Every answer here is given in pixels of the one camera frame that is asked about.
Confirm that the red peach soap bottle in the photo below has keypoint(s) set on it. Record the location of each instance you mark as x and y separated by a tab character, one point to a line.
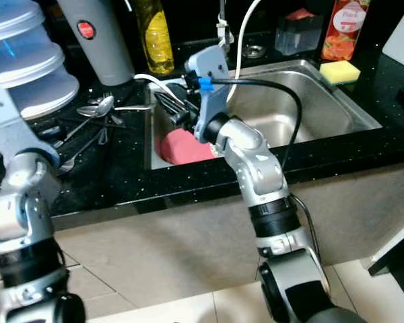
345	30

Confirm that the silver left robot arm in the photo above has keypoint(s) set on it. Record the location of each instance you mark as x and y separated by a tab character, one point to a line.
27	215

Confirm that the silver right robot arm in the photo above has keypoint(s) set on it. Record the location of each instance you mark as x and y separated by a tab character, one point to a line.
262	175

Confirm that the grey kettle with red logo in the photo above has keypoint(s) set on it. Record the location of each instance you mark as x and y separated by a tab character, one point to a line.
104	54

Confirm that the white board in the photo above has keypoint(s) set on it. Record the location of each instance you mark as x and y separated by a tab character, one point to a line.
402	37

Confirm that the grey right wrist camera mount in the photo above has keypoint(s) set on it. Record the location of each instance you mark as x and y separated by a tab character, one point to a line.
210	67

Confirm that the yellow liquid bottle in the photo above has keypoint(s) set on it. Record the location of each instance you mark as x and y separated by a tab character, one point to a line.
155	40

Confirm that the floral patterned bowl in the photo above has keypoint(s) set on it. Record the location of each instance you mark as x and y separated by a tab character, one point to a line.
218	149

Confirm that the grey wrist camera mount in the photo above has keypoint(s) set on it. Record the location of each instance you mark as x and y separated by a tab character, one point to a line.
13	121
210	67

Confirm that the pink plate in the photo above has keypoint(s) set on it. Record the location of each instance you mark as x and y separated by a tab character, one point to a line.
182	148

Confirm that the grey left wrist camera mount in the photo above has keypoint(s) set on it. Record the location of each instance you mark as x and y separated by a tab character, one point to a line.
13	121

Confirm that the clear sponge holder box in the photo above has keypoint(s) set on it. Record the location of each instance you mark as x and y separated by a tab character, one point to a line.
298	33

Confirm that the yellow sponge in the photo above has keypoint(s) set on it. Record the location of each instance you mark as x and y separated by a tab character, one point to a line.
340	72

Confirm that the black cabinet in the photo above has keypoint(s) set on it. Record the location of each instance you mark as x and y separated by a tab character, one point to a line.
394	262

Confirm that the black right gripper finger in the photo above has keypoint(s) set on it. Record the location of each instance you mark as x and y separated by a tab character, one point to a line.
170	108
170	96

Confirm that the large silver spoon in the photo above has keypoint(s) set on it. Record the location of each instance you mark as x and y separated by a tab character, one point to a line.
104	105

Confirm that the stainless steel sink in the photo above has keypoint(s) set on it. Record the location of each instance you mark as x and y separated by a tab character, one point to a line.
310	108

